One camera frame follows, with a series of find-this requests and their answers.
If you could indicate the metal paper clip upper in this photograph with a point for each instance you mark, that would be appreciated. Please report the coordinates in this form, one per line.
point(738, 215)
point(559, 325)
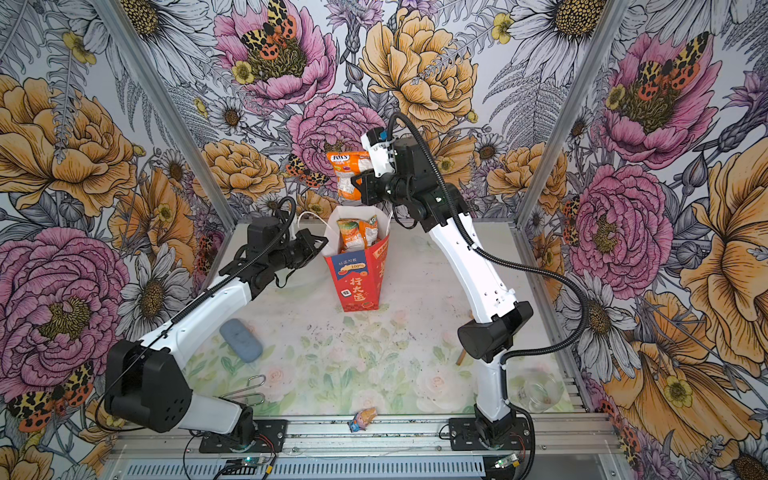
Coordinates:
point(251, 388)

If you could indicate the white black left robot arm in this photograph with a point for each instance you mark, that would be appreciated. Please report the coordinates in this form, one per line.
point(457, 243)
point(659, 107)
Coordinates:
point(145, 384)

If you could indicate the clear glass cup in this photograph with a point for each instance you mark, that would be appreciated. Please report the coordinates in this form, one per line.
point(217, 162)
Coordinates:
point(540, 390)

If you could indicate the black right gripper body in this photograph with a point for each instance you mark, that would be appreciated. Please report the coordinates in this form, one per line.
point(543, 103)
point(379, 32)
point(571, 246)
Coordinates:
point(394, 187)

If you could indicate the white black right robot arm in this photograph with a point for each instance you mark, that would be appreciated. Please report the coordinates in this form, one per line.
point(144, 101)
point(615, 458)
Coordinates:
point(497, 314)

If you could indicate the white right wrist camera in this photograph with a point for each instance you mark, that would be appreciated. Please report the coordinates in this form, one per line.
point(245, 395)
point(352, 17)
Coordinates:
point(377, 143)

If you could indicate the blue grey oval sponge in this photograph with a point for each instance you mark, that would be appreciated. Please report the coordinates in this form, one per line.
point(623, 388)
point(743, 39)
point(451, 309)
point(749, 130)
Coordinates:
point(241, 340)

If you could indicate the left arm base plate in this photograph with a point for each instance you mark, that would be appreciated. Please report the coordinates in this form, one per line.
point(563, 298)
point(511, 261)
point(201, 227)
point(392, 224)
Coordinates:
point(256, 436)

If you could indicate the aluminium front rail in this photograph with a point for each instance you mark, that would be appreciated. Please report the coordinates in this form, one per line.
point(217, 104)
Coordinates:
point(316, 437)

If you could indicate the red paper gift bag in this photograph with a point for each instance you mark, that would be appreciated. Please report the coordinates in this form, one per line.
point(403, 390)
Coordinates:
point(357, 276)

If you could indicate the small wrapped candy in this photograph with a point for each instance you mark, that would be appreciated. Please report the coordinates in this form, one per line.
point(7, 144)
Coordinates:
point(362, 419)

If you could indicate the orange snack bag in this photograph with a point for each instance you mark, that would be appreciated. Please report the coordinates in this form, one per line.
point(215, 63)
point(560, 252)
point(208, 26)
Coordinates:
point(346, 165)
point(357, 234)

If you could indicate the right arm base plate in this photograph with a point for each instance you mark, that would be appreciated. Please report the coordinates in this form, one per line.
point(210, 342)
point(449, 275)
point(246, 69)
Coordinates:
point(478, 434)

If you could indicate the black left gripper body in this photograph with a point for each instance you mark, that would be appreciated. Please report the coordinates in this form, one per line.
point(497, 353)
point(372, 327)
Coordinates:
point(295, 251)

